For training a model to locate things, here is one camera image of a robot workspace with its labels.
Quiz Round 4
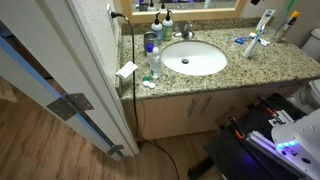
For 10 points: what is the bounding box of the white door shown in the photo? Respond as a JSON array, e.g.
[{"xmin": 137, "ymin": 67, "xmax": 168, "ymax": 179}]
[{"xmin": 0, "ymin": 0, "xmax": 140, "ymax": 163}]

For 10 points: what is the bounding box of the white paper card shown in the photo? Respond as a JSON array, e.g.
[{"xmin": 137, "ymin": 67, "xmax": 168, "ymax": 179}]
[{"xmin": 115, "ymin": 60, "xmax": 139, "ymax": 80}]

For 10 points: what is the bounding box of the white toilet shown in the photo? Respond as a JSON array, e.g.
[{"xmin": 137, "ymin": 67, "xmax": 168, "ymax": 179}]
[{"xmin": 288, "ymin": 27, "xmax": 320, "ymax": 114}]

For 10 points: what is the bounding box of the black robot cart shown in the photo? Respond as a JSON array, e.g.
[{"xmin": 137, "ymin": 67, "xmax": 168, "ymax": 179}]
[{"xmin": 187, "ymin": 93, "xmax": 320, "ymax": 180}]

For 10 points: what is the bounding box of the green pump bottle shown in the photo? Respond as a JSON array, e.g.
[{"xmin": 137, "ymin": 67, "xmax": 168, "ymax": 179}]
[{"xmin": 162, "ymin": 9, "xmax": 175, "ymax": 42}]

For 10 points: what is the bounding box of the white red toothpaste tube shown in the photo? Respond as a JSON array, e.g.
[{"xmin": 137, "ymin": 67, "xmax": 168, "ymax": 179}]
[{"xmin": 249, "ymin": 32, "xmax": 272, "ymax": 47}]

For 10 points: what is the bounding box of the green stick handle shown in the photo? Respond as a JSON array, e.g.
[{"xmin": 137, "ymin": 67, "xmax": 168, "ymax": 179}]
[{"xmin": 278, "ymin": 0, "xmax": 297, "ymax": 32}]

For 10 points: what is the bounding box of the chrome faucet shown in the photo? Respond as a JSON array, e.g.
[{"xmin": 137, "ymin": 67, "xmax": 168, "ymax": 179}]
[{"xmin": 173, "ymin": 20, "xmax": 197, "ymax": 41}]

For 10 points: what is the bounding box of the wooden vanity cabinet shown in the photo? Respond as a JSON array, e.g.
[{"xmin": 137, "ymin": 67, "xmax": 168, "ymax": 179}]
[{"xmin": 121, "ymin": 79, "xmax": 313, "ymax": 141}]

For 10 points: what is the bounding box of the clear bottle white cap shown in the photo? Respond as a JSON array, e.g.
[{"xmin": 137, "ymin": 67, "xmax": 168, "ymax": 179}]
[{"xmin": 149, "ymin": 46, "xmax": 163, "ymax": 80}]

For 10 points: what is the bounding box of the stainless steel tumbler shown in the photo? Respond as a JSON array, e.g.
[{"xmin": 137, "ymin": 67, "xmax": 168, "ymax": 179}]
[{"xmin": 143, "ymin": 31, "xmax": 159, "ymax": 53}]

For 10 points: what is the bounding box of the white oval sink basin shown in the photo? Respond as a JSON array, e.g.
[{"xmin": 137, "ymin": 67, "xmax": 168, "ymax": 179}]
[{"xmin": 161, "ymin": 40, "xmax": 229, "ymax": 77}]

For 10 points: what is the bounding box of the metal cabinet handle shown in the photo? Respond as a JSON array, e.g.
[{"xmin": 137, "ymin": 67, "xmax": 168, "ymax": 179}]
[
  {"xmin": 187, "ymin": 97, "xmax": 198, "ymax": 118},
  {"xmin": 199, "ymin": 96, "xmax": 213, "ymax": 116}
]

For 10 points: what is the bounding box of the clear bottle blue cap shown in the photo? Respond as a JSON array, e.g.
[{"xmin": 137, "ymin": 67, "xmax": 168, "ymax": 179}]
[{"xmin": 145, "ymin": 43, "xmax": 155, "ymax": 66}]

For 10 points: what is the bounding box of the small metal door hinge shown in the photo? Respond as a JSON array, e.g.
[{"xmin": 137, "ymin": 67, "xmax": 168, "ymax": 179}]
[{"xmin": 106, "ymin": 144, "xmax": 125, "ymax": 158}]

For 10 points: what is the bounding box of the black orange clamp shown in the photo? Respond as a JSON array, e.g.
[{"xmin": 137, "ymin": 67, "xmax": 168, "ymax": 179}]
[
  {"xmin": 256, "ymin": 96, "xmax": 278, "ymax": 116},
  {"xmin": 229, "ymin": 116, "xmax": 247, "ymax": 140}
]

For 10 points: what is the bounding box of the aluminium rail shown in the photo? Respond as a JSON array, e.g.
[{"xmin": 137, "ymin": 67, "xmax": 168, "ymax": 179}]
[{"xmin": 245, "ymin": 130, "xmax": 309, "ymax": 179}]

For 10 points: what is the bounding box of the green white contact lens case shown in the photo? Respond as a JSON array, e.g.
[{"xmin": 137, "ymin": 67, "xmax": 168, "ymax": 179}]
[{"xmin": 142, "ymin": 76, "xmax": 157, "ymax": 90}]

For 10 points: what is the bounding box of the white wall outlet plate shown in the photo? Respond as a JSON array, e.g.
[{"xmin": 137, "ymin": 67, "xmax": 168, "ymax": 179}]
[{"xmin": 106, "ymin": 3, "xmax": 116, "ymax": 34}]

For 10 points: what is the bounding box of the large metal door hinge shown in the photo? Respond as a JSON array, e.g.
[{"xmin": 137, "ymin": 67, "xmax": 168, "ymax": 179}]
[{"xmin": 46, "ymin": 92, "xmax": 95, "ymax": 122}]

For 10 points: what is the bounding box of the white blue toothpaste box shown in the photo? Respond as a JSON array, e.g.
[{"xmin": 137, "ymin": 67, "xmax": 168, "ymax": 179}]
[{"xmin": 255, "ymin": 8, "xmax": 277, "ymax": 34}]

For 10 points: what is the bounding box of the wooden framed mirror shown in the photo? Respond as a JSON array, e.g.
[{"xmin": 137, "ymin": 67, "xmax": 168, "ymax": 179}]
[{"xmin": 119, "ymin": 0, "xmax": 248, "ymax": 24}]

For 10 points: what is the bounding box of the white electric toothbrush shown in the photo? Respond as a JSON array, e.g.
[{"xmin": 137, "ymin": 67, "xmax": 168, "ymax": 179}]
[{"xmin": 242, "ymin": 23, "xmax": 267, "ymax": 59}]

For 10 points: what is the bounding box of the spray bottle orange cap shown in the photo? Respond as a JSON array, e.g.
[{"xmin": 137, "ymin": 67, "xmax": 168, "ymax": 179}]
[{"xmin": 271, "ymin": 10, "xmax": 301, "ymax": 44}]

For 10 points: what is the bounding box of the black power cable with plug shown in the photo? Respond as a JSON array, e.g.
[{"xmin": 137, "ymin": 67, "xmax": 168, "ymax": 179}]
[{"xmin": 110, "ymin": 11, "xmax": 181, "ymax": 180}]

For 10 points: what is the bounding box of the white and blue pump bottle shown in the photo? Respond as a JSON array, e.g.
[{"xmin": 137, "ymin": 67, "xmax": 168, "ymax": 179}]
[{"xmin": 151, "ymin": 12, "xmax": 164, "ymax": 46}]

